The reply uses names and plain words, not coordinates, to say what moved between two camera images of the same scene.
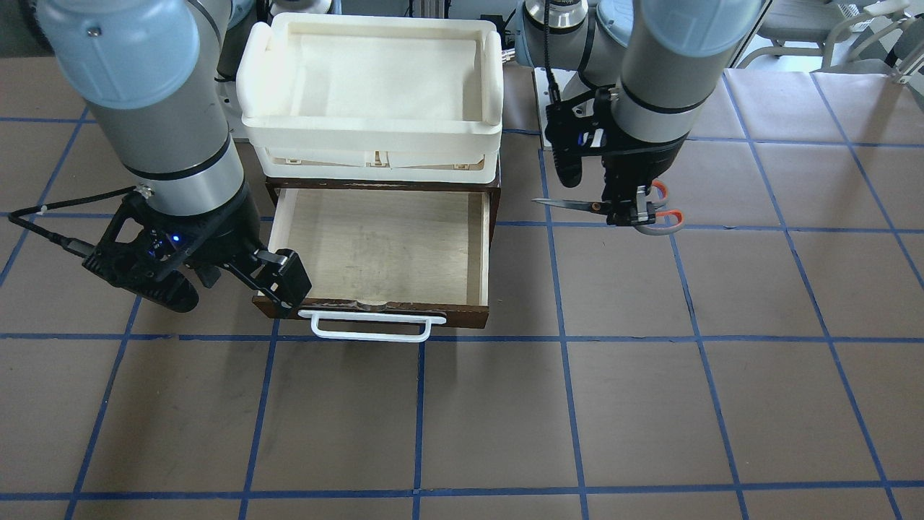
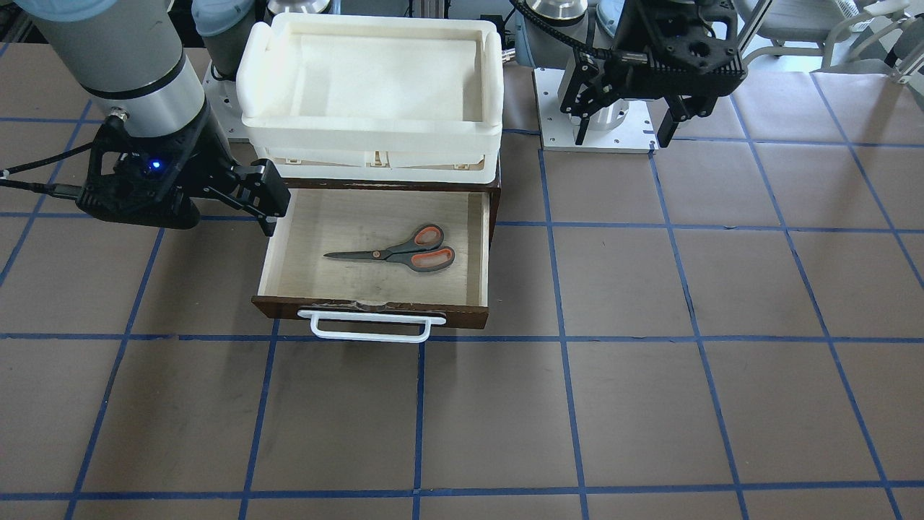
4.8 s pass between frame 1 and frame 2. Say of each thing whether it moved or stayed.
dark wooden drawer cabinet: stayed
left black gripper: moved
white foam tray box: stayed
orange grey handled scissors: moved
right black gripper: moved
